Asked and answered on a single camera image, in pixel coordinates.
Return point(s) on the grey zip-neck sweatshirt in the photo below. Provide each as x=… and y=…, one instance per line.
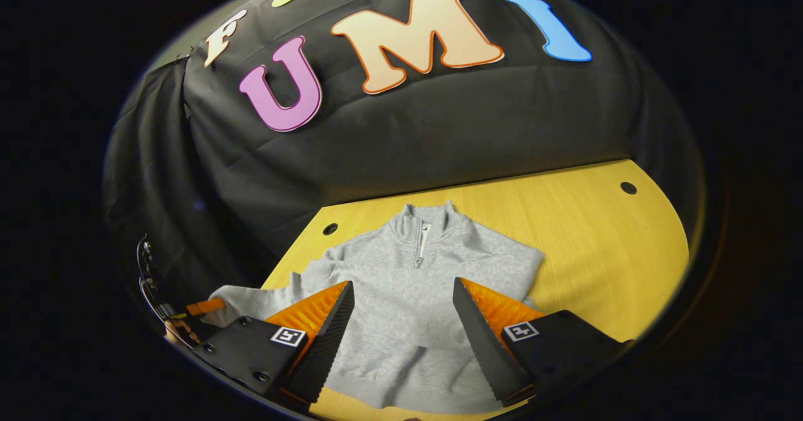
x=408, y=283

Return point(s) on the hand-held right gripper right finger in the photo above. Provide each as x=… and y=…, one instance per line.
x=480, y=336

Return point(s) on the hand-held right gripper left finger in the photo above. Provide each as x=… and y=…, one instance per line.
x=326, y=339

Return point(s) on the black backdrop cloth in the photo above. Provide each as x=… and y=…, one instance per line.
x=408, y=126

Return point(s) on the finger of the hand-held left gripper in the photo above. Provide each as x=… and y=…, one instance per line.
x=206, y=307

